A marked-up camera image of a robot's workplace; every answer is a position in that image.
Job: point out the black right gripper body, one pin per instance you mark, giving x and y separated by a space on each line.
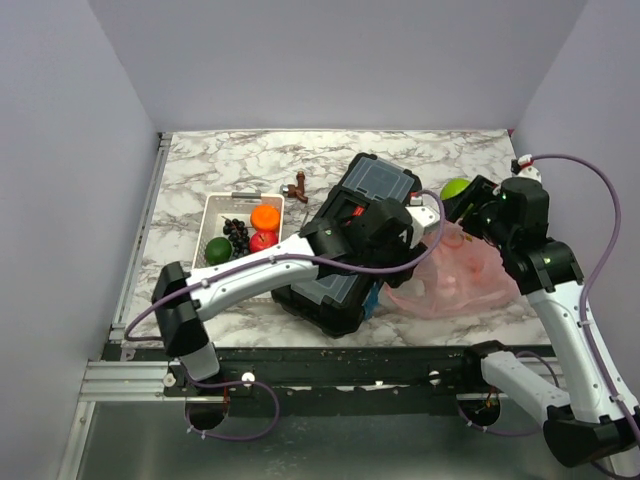
483 220

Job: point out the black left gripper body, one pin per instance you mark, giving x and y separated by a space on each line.
399 253

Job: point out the pink plastic bag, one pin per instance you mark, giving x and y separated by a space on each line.
463 276

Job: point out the red fake apple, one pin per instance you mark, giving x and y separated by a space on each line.
262 240

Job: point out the orange fake tangerine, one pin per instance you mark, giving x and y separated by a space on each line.
265 218

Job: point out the black fake grape bunch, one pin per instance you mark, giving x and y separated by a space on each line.
237 233

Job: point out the green fake fruit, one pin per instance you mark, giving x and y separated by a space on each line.
218 251

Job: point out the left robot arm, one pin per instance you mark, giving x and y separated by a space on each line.
376 242

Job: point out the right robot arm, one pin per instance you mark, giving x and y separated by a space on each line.
595 416

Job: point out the blue foil wrapper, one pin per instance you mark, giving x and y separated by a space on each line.
371 301

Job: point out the black plastic toolbox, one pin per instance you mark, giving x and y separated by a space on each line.
334 302

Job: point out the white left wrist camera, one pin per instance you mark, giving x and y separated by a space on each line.
425 219

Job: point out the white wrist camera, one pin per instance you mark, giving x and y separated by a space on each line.
523 167
425 219

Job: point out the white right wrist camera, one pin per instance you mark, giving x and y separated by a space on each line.
523 167

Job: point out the green handled screwdriver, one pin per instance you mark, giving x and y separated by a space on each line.
304 220

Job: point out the black mounting base plate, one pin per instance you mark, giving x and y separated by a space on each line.
325 381

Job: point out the aluminium frame rail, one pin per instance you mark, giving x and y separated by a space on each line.
124 379

